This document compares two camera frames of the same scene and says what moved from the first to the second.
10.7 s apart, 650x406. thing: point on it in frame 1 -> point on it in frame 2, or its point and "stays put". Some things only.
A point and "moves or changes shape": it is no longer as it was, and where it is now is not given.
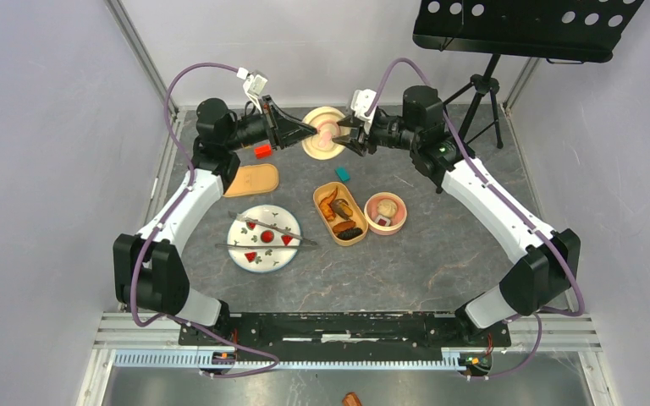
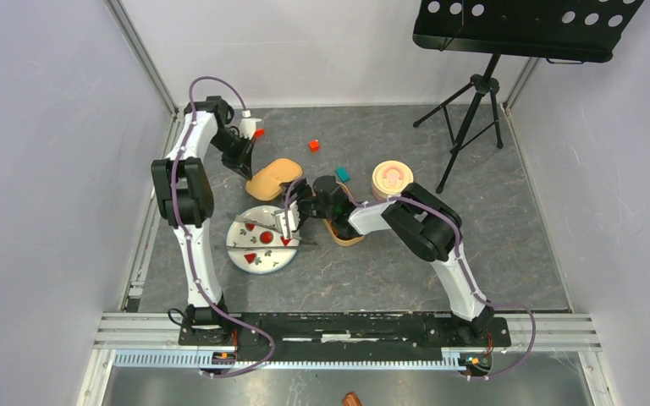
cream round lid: x=322 y=146 -> x=391 y=178
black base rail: x=360 y=337 stays put
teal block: x=342 y=173 stays put
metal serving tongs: x=307 y=243 stays put
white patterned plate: x=263 y=260 stays put
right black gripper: x=356 y=140 -> x=304 y=189
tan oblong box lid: x=254 y=178 moves or changes shape
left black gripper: x=283 y=128 -> x=242 y=161
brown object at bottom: x=350 y=398 stays put
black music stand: x=561 y=31 stays put
